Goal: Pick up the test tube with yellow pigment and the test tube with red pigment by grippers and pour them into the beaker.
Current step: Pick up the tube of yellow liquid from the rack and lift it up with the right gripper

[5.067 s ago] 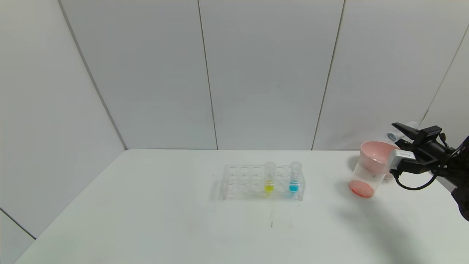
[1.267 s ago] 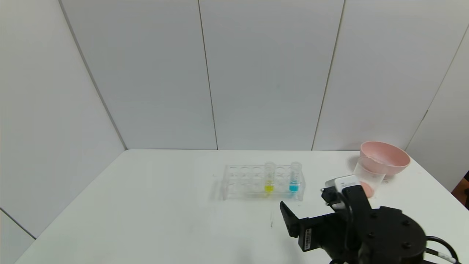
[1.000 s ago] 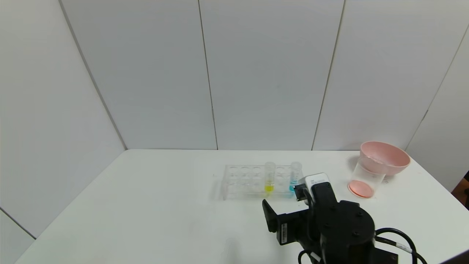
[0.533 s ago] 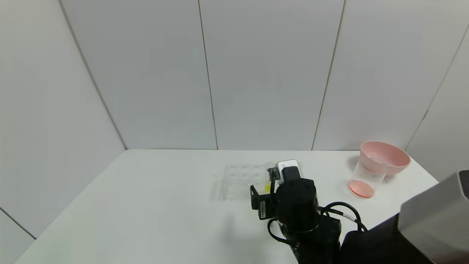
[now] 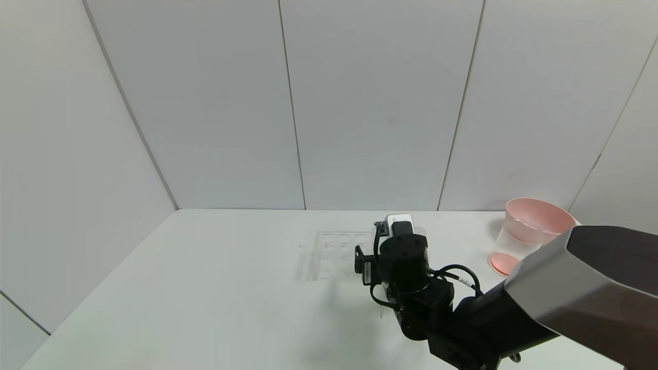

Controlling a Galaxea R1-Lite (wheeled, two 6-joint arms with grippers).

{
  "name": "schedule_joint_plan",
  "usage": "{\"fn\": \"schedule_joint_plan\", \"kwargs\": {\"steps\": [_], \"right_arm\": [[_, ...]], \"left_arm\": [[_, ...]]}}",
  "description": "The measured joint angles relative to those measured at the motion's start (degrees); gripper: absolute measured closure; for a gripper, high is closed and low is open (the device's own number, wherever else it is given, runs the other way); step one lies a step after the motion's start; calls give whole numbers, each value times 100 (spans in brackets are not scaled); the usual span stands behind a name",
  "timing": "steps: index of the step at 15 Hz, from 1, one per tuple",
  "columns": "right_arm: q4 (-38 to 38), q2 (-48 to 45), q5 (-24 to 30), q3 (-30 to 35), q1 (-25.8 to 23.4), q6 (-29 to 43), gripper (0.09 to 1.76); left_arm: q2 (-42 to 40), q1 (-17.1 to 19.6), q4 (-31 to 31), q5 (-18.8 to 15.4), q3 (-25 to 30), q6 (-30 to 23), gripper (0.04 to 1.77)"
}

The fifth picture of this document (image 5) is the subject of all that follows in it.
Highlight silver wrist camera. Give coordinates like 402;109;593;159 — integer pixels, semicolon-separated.
383;213;415;238

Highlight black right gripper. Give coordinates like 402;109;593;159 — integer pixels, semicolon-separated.
354;245;383;286

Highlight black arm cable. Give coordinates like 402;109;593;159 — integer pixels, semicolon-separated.
369;221;484;310

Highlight pink bowl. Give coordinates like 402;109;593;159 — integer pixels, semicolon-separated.
505;198;580;246

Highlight clear plastic test tube rack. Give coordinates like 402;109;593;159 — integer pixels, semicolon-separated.
310;230;378;281

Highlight clear glass beaker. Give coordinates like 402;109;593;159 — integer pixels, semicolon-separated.
488;218;541;277

